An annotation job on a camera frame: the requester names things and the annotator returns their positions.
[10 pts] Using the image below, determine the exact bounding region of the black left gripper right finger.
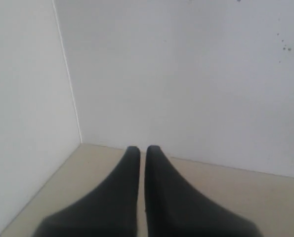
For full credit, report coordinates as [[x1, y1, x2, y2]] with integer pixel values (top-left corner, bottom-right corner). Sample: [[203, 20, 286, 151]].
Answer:
[[144, 145, 262, 237]]

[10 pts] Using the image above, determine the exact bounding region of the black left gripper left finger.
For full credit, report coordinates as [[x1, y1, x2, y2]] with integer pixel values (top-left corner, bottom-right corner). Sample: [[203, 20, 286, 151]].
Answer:
[[37, 146, 140, 237]]

